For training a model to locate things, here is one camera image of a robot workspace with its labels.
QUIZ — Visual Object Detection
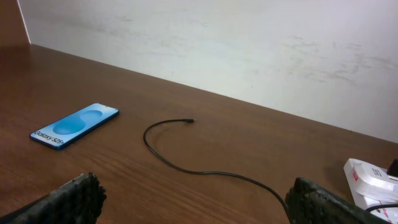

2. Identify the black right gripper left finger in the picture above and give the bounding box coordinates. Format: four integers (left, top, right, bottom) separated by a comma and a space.
1, 172, 106, 224

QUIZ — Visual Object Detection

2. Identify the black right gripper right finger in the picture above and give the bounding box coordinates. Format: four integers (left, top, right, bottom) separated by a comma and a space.
285, 177, 388, 224

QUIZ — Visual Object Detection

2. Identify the blue Galaxy S25+ smartphone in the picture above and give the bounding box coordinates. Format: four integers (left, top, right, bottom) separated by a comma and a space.
29, 103, 119, 150

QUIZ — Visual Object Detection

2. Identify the black USB charging cable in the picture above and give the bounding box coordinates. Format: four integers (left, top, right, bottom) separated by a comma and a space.
142, 118, 292, 224

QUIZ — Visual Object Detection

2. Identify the white USB charger adapter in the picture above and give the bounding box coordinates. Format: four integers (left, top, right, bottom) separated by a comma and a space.
353, 162, 397, 194

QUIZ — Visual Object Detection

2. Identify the white power strip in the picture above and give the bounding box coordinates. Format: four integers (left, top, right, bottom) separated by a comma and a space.
343, 159, 397, 223

